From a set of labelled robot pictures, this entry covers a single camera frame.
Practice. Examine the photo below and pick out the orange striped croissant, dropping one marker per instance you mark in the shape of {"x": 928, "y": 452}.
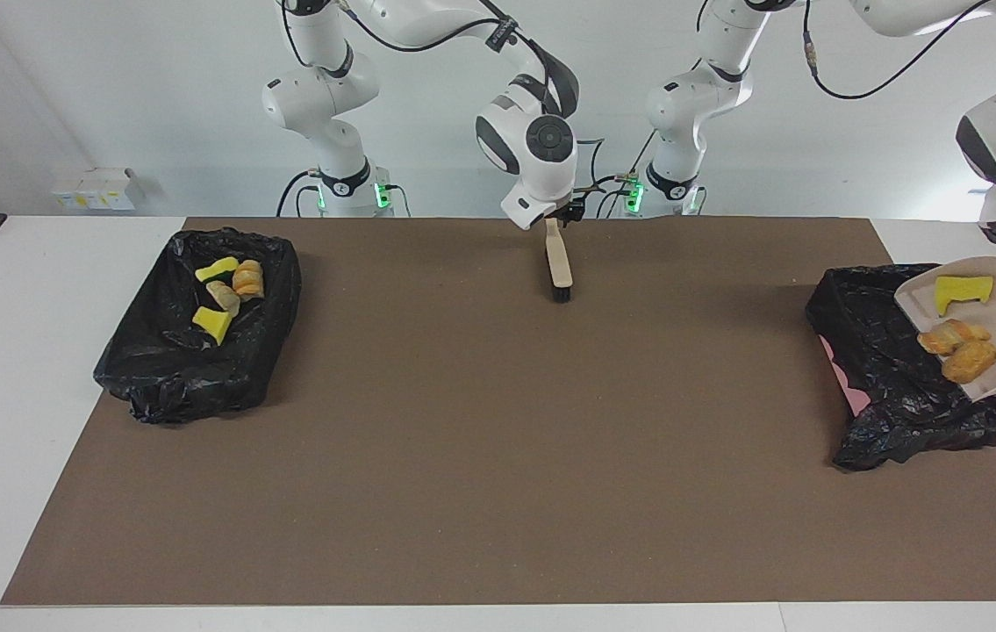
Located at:
{"x": 248, "y": 279}
{"x": 949, "y": 335}

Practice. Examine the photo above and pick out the pale bread chunk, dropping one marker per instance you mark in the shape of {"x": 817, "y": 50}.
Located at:
{"x": 224, "y": 298}

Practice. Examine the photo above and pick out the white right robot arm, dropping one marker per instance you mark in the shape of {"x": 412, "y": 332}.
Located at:
{"x": 322, "y": 88}

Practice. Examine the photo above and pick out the white wall socket box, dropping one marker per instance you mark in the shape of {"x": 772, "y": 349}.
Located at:
{"x": 98, "y": 189}

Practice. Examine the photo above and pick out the brown table mat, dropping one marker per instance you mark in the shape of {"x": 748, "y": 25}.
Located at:
{"x": 462, "y": 544}

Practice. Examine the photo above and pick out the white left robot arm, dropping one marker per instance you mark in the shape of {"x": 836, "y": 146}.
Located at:
{"x": 699, "y": 96}

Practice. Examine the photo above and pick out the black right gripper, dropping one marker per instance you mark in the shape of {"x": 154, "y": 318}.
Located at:
{"x": 569, "y": 212}

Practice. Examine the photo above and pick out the yellow sponge piece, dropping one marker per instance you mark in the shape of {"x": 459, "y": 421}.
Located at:
{"x": 213, "y": 325}
{"x": 954, "y": 290}
{"x": 217, "y": 269}

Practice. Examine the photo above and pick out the brown bread roll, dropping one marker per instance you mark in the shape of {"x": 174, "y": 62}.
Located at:
{"x": 971, "y": 362}

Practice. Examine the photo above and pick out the beige brush black bristles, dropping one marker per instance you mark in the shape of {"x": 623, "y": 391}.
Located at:
{"x": 558, "y": 263}

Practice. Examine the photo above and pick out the black bagged pink bin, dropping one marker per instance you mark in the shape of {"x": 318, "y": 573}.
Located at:
{"x": 884, "y": 386}

